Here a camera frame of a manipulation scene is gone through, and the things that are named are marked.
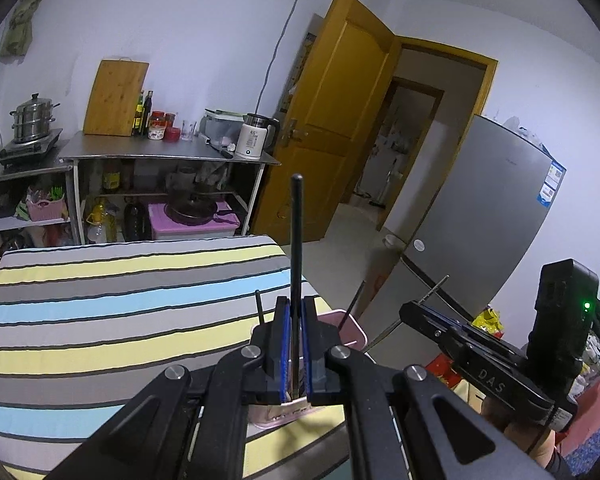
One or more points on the tall steel kitchen table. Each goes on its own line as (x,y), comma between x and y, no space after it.
(129,147)

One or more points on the silver refrigerator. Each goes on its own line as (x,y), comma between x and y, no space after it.
(480,200)

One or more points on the wooden cutting board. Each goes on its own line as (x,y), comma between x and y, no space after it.
(114,100)

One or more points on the yellow wooden door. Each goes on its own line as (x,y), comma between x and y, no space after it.
(330,110)

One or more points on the yellow-labelled bottle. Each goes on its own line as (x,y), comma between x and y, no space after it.
(110,177)

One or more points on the pink utensil basket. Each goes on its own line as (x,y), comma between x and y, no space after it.
(347,332)

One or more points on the yellow oil jug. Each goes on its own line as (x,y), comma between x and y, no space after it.
(102,215)

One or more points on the dark liquid jug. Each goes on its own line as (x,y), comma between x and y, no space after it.
(134,220)

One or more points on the black frying pan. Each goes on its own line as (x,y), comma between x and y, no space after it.
(194,210)

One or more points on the person's right hand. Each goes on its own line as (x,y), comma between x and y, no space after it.
(520,430)

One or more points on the red cardboard box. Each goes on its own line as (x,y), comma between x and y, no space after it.
(437,370)

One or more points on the clear drinking glass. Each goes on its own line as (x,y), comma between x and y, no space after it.
(187,131)

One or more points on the low steel kitchen table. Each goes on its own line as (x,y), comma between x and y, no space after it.
(14,172)

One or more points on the black induction cooker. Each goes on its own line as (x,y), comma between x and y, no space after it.
(29,150)

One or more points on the white electric kettle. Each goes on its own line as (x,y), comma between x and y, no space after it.
(252,140)

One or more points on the green hanging cloth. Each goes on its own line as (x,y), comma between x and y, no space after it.
(22,30)

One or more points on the thin grey metal utensil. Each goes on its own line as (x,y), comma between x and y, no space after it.
(436,287)

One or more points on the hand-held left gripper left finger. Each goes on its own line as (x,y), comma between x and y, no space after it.
(282,355)

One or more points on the dark sauce bottle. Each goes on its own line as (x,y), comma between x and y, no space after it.
(147,112)

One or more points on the green oil bottle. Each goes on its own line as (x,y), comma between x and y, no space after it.
(137,117)

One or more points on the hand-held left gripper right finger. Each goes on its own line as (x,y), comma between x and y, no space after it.
(307,355)

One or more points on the small red jar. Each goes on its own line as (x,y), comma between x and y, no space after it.
(172,135)

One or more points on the yellow snack packet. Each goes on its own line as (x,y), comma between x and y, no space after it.
(487,320)

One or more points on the small pink storage basket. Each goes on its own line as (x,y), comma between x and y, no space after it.
(44,212)

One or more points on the red-lidded sauce jar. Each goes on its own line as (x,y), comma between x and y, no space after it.
(156,127)

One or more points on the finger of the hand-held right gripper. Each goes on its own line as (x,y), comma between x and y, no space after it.
(427,322)
(447,321)

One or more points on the steel steamer pot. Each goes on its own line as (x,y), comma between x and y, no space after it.
(32,120)

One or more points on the purple storage box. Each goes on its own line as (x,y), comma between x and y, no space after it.
(189,230)

